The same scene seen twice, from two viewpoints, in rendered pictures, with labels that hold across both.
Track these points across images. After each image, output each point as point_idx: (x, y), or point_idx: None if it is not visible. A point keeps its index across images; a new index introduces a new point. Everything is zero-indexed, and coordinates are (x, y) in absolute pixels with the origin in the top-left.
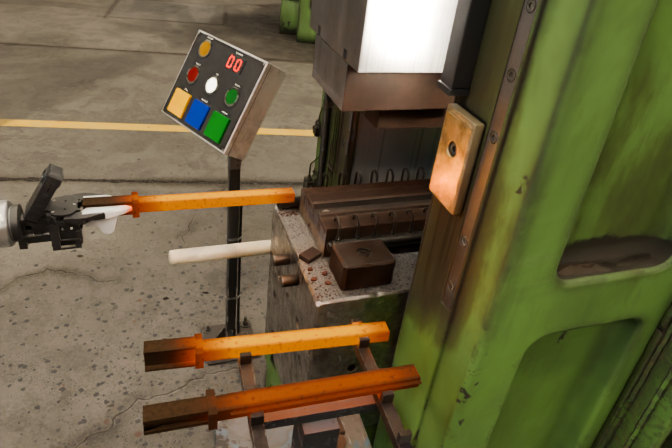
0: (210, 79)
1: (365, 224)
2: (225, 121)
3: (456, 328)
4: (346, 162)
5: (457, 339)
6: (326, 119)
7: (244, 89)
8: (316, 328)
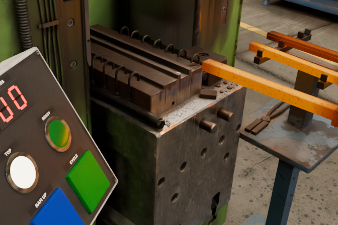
0: (12, 170)
1: (175, 55)
2: (90, 157)
3: (227, 27)
4: (88, 74)
5: (228, 31)
6: None
7: (56, 105)
8: (285, 57)
